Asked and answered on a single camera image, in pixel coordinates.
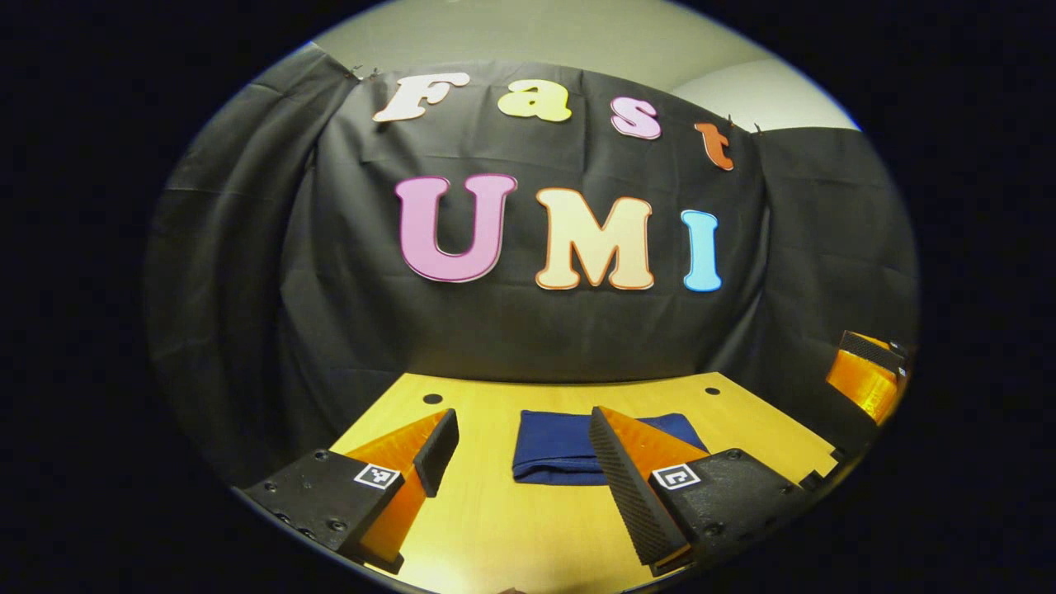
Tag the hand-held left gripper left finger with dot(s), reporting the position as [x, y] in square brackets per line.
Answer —
[436, 454]

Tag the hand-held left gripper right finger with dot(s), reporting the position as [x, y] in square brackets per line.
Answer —
[631, 495]

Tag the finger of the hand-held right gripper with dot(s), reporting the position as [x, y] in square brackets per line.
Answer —
[866, 384]

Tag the blue denim jeans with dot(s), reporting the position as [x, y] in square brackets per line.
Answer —
[553, 450]

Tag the black backdrop cloth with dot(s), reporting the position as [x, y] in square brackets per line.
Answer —
[346, 330]

